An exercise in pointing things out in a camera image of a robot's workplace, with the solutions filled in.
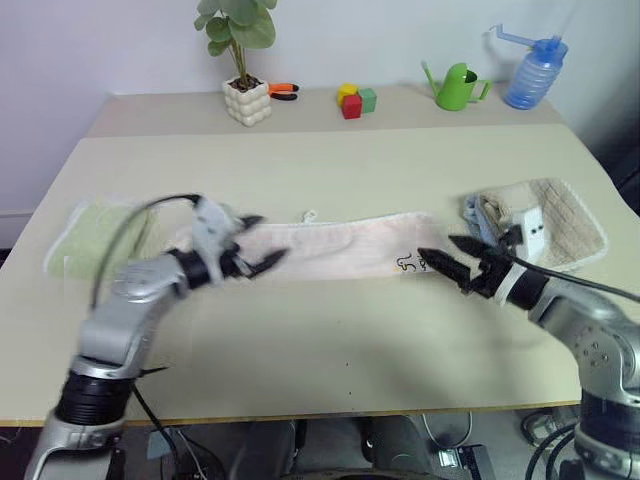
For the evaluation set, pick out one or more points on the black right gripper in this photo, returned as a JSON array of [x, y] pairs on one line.
[[490, 275]]

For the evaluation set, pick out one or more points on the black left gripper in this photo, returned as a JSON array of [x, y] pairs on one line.
[[236, 262]]

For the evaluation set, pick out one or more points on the pink towel with print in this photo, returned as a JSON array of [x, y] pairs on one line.
[[340, 250]]

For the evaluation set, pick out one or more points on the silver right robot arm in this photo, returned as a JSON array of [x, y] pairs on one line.
[[595, 325]]

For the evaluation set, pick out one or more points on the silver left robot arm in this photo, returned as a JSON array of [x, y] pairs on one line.
[[135, 285]]

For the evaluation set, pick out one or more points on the beige towel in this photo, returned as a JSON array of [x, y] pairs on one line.
[[570, 220]]

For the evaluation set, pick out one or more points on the green towel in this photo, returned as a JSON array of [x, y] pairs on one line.
[[85, 235]]

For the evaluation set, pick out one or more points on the light blue cloth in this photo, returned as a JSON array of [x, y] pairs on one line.
[[475, 215]]

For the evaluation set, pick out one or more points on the white bubble plant pot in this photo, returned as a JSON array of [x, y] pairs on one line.
[[247, 102]]

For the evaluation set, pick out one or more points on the red cube block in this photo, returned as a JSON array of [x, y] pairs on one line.
[[352, 107]]

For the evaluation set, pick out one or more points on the green watering can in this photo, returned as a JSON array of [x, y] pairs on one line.
[[455, 87]]

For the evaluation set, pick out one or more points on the yellow block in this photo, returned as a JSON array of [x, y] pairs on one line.
[[347, 92]]

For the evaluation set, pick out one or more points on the green cube block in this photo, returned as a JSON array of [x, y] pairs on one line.
[[369, 101]]

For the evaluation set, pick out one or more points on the dark bulky object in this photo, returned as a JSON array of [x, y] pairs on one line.
[[617, 165]]

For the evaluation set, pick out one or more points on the blue plastic spray bottle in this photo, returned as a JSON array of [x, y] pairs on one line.
[[535, 75]]

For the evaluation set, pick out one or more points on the black box under table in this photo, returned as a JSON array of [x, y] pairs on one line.
[[465, 456]]

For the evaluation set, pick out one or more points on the dark grey rounded shape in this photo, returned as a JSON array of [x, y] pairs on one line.
[[395, 447]]

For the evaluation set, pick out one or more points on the green leafy plant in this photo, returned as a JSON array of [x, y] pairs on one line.
[[240, 25]]

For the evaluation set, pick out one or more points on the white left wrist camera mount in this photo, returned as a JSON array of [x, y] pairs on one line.
[[210, 225]]

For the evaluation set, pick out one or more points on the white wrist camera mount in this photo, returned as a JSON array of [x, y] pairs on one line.
[[210, 225], [532, 225]]

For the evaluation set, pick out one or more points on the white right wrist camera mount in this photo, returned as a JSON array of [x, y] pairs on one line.
[[532, 225]]

